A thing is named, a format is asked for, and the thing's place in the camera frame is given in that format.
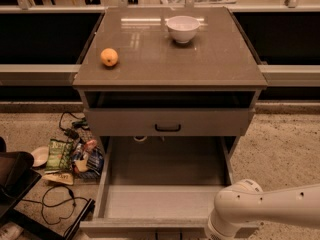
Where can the grey drawer cabinet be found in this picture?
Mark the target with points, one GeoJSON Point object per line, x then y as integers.
{"type": "Point", "coordinates": [216, 59]}

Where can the grey drawer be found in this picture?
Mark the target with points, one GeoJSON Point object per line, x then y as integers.
{"type": "Point", "coordinates": [164, 113]}
{"type": "Point", "coordinates": [159, 189]}

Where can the white plate on floor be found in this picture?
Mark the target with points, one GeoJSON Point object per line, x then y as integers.
{"type": "Point", "coordinates": [40, 155]}

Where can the pile of snack packages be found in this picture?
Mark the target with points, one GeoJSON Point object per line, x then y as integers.
{"type": "Point", "coordinates": [87, 160]}

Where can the white bowl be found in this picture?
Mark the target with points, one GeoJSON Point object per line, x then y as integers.
{"type": "Point", "coordinates": [182, 29]}

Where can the grey top drawer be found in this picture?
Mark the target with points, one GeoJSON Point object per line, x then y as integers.
{"type": "Point", "coordinates": [164, 113]}

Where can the orange fruit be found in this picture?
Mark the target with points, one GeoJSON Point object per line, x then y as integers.
{"type": "Point", "coordinates": [109, 57]}

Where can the green chip bag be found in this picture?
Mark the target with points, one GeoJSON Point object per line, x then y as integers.
{"type": "Point", "coordinates": [59, 156]}

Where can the white shoe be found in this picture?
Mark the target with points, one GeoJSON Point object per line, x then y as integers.
{"type": "Point", "coordinates": [10, 231]}

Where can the yellow snack bag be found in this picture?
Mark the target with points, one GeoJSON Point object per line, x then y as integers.
{"type": "Point", "coordinates": [63, 178]}

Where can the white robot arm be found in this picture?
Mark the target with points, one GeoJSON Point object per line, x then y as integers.
{"type": "Point", "coordinates": [245, 202]}

